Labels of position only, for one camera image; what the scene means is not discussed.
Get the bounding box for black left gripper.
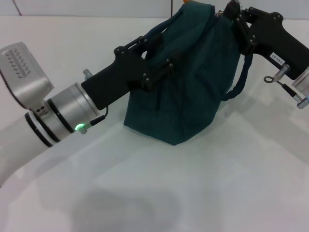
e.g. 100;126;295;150
80;34;176;110

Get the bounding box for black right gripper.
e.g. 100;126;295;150
223;0;309;82

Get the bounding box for dark teal insulated lunch bag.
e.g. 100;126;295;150
123;3;254;146

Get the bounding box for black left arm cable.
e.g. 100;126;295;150
77;69;110;135

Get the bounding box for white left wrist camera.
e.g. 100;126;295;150
0;41;55;111

